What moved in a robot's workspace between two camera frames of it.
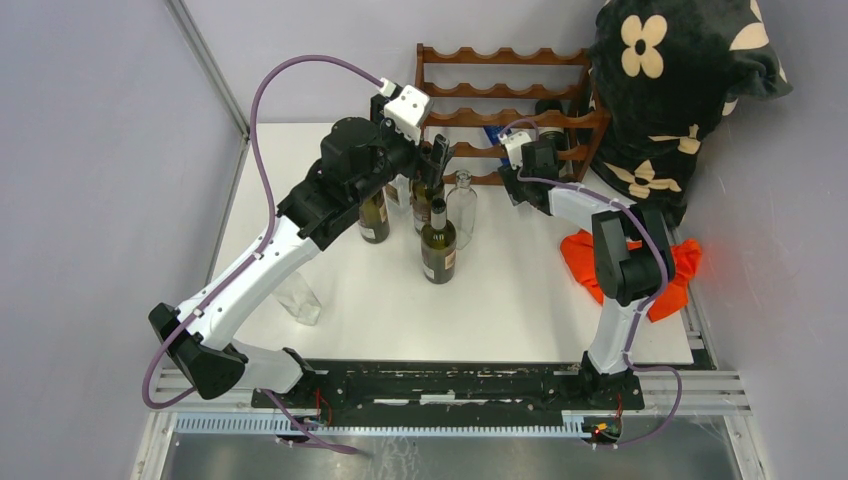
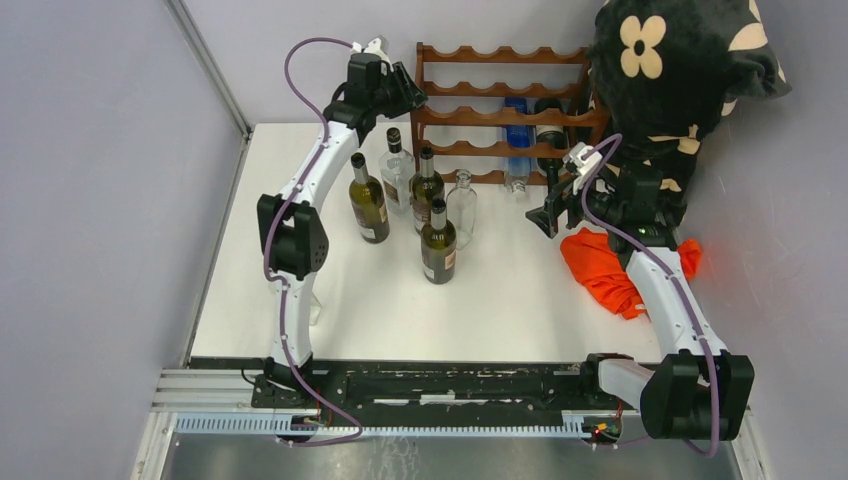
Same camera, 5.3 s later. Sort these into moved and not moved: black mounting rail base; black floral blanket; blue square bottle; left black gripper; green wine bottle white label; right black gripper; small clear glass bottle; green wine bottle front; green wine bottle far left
Moved: right black gripper; left black gripper; blue square bottle
Not moved: small clear glass bottle; black floral blanket; green wine bottle far left; green wine bottle front; black mounting rail base; green wine bottle white label
